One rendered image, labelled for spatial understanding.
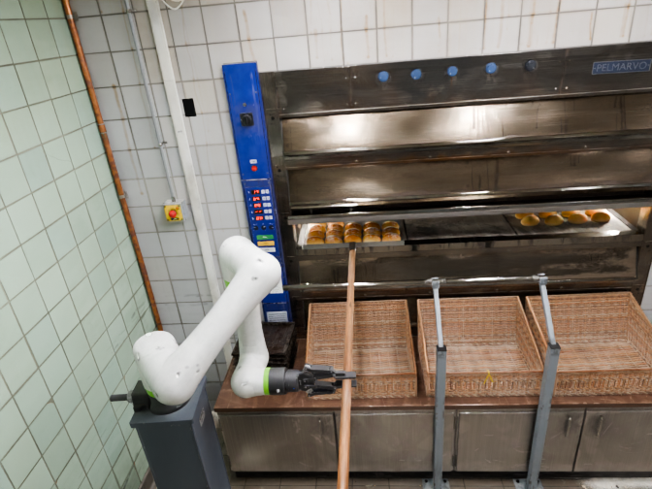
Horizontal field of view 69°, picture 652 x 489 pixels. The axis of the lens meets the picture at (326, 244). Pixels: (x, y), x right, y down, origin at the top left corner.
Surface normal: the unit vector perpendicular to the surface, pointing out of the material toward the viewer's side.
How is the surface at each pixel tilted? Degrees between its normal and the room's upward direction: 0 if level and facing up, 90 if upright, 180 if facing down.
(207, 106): 90
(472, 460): 91
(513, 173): 70
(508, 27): 90
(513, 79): 90
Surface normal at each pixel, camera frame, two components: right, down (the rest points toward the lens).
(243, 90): -0.07, 0.44
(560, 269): -0.09, 0.11
